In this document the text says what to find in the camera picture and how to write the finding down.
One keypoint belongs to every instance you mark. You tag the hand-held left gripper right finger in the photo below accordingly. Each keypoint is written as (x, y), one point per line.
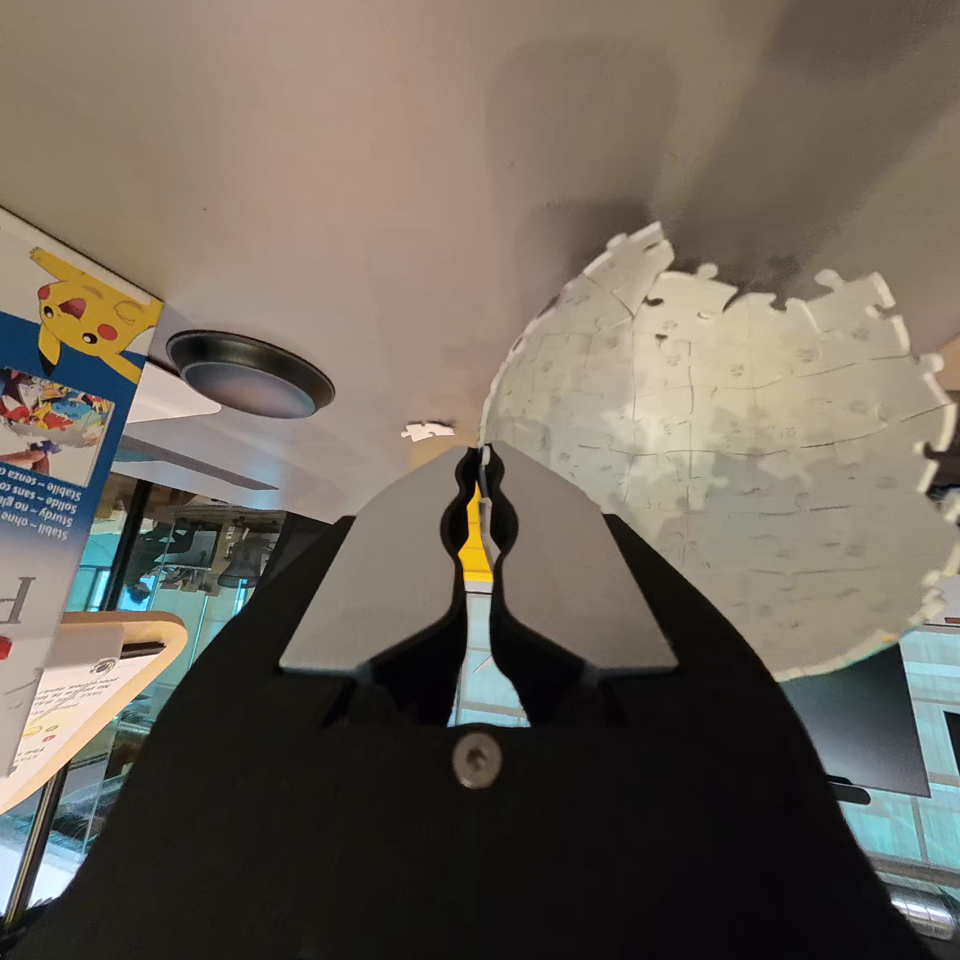
(585, 600)

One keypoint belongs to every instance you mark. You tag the black round ball stand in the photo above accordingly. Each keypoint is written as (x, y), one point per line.
(247, 375)

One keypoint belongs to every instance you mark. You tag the plywood sign board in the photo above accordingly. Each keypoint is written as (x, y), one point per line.
(90, 690)

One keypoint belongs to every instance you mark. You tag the white puzzle piece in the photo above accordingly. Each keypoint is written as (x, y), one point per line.
(427, 432)

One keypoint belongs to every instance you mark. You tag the partly built puzzle ball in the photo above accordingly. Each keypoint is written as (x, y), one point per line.
(712, 450)

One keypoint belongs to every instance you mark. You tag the black metal post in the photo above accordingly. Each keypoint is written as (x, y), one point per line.
(127, 540)

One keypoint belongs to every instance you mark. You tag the printed puzzle box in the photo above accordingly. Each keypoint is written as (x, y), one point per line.
(75, 420)

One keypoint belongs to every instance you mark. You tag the metal railing tube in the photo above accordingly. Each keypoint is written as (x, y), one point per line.
(926, 911)

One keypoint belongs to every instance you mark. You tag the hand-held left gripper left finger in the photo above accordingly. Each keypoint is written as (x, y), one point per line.
(375, 592)

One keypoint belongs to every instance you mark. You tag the yellow box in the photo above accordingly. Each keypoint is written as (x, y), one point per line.
(474, 555)

